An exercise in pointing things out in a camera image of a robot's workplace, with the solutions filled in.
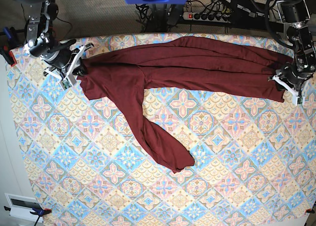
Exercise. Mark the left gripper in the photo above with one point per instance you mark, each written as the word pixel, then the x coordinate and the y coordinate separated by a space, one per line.
pixel 294 78

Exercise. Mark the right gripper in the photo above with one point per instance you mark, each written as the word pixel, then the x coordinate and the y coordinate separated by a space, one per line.
pixel 61 57

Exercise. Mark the dark red t-shirt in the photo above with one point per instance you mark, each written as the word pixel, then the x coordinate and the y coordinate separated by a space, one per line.
pixel 192 63

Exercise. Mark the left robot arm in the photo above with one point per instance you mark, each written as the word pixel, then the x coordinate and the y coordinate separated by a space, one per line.
pixel 295 13

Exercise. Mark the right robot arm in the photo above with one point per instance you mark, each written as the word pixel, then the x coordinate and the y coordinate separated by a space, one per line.
pixel 39 31

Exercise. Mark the upper left table clamp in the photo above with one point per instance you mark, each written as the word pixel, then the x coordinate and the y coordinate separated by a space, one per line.
pixel 5 50

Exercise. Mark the table clamp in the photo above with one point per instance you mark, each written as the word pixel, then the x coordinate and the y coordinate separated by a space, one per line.
pixel 5 50
pixel 310 211
pixel 37 212

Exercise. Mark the white power strip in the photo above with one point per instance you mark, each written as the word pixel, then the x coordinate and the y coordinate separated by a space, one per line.
pixel 206 17

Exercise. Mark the patterned tablecloth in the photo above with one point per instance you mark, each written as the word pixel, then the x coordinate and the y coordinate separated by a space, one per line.
pixel 255 159

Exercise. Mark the lower right table clamp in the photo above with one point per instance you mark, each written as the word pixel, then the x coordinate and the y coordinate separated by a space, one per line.
pixel 310 211

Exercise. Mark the lower left table clamp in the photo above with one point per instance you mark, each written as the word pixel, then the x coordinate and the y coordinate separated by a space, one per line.
pixel 37 212

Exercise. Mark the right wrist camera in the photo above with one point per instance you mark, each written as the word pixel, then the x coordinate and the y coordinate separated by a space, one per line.
pixel 67 82

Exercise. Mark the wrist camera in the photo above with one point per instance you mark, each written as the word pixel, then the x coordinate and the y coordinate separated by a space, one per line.
pixel 298 100
pixel 67 82

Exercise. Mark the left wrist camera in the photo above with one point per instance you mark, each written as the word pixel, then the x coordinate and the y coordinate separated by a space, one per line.
pixel 298 100

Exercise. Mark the white wall outlet box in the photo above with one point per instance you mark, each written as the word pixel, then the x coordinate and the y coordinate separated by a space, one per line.
pixel 21 207

